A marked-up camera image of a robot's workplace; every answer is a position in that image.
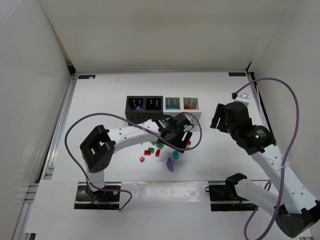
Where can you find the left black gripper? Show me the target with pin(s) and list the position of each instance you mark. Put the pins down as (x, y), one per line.
(178, 136)

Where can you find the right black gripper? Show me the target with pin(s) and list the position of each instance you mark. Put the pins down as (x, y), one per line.
(220, 117)

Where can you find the light blue lego brick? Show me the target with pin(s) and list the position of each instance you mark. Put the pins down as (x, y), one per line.
(175, 155)

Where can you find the purple lego piece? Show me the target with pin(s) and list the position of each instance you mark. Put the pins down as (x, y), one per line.
(169, 165)

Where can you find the purple studded lego brick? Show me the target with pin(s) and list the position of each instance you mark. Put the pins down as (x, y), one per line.
(139, 108)

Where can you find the teal lego brick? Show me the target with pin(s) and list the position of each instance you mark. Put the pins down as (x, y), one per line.
(173, 107)

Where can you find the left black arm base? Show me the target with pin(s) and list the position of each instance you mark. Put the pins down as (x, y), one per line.
(100, 200)

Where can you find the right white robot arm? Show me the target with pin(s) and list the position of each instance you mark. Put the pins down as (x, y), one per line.
(295, 208)

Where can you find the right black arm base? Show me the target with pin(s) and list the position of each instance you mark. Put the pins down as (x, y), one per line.
(220, 201)

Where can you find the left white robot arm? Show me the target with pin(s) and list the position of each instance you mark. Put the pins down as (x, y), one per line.
(99, 146)

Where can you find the square green lego brick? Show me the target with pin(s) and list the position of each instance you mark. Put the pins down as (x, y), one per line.
(159, 144)

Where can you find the small red lego brick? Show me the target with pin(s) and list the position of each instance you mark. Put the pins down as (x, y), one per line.
(157, 153)

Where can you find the curved green lego piece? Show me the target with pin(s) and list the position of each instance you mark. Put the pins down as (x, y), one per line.
(151, 149)

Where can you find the white double bin container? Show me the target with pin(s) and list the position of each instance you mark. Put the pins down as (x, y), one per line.
(192, 102)

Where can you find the red and green lego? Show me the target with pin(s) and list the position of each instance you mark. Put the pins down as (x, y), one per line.
(147, 152)

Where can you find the blue label right corner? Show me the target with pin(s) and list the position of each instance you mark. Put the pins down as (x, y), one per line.
(237, 74)

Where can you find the blue label corner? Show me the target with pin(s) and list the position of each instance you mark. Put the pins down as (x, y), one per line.
(237, 74)
(86, 77)

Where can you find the black double bin container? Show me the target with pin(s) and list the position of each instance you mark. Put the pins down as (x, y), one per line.
(152, 108)

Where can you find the blue label left corner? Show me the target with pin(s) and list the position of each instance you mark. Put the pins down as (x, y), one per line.
(86, 77)

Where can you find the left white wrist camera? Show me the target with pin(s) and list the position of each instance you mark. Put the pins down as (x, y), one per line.
(191, 119)

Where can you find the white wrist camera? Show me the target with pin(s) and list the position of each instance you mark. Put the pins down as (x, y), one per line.
(191, 119)
(241, 97)

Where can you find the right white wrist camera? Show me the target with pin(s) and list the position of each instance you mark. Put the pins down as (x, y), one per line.
(241, 97)

